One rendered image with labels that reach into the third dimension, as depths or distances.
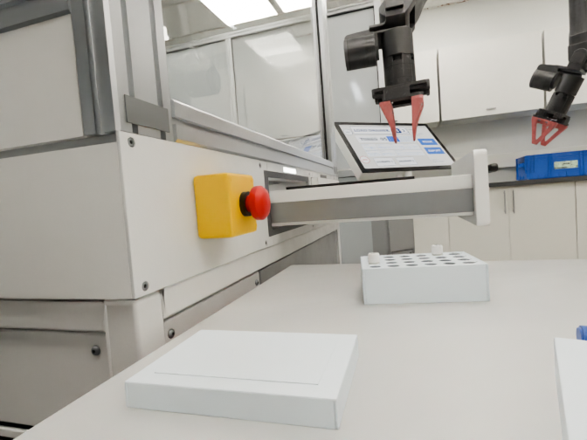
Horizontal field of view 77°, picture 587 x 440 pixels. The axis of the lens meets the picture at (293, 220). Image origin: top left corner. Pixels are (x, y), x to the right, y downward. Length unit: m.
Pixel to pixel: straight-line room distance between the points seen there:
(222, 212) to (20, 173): 0.19
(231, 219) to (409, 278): 0.20
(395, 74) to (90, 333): 0.62
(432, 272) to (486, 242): 3.37
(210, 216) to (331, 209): 0.25
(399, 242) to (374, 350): 1.41
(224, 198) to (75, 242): 0.15
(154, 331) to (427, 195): 0.42
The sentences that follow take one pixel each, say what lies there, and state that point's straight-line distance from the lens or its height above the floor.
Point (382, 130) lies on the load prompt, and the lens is 1.74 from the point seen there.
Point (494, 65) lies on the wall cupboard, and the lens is 4.24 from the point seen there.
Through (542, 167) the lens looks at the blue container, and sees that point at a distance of 3.99.
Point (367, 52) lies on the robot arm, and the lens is 0.76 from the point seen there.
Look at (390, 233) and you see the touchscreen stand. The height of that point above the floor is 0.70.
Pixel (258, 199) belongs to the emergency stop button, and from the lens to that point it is 0.41.
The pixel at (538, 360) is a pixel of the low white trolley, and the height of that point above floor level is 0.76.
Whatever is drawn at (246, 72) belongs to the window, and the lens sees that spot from 0.67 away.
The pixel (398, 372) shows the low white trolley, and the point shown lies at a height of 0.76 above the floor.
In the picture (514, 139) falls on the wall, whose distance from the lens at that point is 4.51.
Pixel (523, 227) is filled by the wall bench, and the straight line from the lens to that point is 3.82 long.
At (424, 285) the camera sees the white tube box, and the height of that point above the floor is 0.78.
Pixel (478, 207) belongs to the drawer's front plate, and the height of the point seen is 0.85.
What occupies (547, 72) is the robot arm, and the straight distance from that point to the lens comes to 1.40.
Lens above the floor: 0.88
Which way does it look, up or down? 3 degrees down
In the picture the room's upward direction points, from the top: 4 degrees counter-clockwise
